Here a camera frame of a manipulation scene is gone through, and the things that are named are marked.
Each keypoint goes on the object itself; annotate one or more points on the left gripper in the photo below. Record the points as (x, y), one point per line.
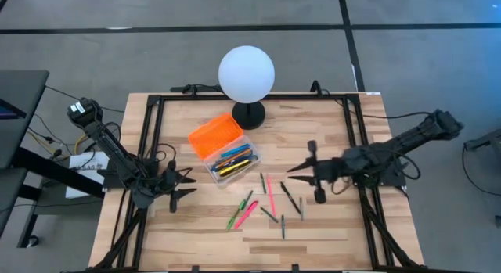
(172, 187)

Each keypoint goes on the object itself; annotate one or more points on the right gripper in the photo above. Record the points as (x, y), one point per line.
(329, 169)

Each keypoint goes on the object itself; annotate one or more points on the black marker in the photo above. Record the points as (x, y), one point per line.
(290, 197)

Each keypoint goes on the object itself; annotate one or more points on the thin pink pen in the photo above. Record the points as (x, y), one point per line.
(271, 195)

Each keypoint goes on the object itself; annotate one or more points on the yellow highlighter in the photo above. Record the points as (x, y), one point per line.
(235, 168)

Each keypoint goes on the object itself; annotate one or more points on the green highlighter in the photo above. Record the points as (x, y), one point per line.
(239, 209)

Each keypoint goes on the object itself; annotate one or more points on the clear box with orange lid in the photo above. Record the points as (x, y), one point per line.
(215, 134)

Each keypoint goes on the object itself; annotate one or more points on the blue grey pen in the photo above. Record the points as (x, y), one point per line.
(235, 151)

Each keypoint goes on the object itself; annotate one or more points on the pink highlighter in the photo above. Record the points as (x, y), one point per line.
(246, 214)

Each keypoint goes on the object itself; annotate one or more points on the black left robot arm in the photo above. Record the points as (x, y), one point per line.
(113, 151)

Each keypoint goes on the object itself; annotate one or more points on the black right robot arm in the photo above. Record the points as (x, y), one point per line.
(407, 138)

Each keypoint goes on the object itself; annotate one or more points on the small white label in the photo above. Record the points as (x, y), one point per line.
(373, 93)

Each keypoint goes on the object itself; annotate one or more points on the white printed paper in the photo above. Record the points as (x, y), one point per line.
(78, 159)

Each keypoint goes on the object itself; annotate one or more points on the white globe lamp black base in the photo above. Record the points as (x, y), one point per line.
(246, 73)

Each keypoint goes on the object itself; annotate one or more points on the black caster wheel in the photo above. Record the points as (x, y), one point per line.
(32, 241)

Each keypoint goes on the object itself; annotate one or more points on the grey desk panel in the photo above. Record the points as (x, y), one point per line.
(9, 198)

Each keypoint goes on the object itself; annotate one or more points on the grey stand leg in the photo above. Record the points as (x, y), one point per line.
(483, 140)

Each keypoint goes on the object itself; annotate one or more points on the grey desk top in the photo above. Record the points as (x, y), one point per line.
(19, 108)

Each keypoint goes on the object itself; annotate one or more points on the dark tablet blue screen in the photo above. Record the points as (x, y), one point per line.
(9, 110)

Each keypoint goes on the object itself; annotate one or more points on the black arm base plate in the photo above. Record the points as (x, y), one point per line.
(107, 183)
(395, 181)

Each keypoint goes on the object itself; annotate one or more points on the black clamp bracket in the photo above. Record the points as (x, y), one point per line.
(295, 268)
(195, 269)

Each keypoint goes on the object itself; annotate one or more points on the black desk leg frame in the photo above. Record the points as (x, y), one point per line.
(47, 167)

